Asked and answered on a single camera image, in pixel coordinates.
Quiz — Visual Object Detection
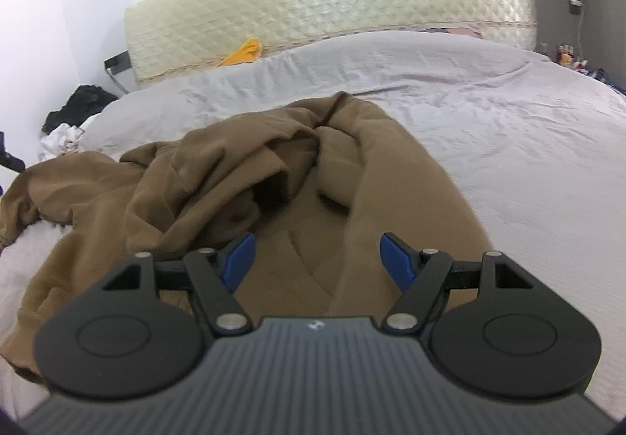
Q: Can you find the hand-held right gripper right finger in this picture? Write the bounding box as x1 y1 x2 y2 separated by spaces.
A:
380 233 537 336

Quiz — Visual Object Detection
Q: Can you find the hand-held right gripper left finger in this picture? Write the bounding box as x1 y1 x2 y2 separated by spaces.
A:
101 233 256 336

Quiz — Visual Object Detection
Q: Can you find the brown garment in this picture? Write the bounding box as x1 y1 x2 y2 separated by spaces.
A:
0 92 492 379

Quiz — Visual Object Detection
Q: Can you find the black clothes pile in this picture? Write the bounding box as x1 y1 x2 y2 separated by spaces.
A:
41 85 119 133

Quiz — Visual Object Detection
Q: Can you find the bed with grey sheet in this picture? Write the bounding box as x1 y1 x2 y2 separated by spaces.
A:
0 30 626 421

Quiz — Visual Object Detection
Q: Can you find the orange cloth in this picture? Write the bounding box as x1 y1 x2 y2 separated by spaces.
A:
218 38 264 68

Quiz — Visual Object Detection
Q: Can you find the white crumpled cloth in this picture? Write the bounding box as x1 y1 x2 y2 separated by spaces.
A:
38 114 101 162

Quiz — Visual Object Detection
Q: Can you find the pink printed pillow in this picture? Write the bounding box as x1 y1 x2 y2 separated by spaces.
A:
411 25 486 38

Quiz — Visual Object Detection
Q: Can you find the dark object at bedside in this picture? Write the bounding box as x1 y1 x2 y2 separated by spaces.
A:
0 130 26 174

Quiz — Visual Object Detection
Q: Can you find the small bedside clutter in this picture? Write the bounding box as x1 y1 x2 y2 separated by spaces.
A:
554 42 610 79

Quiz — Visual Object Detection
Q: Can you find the black metal bracket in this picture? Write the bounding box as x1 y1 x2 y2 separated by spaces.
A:
103 51 134 96

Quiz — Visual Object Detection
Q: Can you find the wall socket with cable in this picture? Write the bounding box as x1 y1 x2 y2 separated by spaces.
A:
568 0 586 60

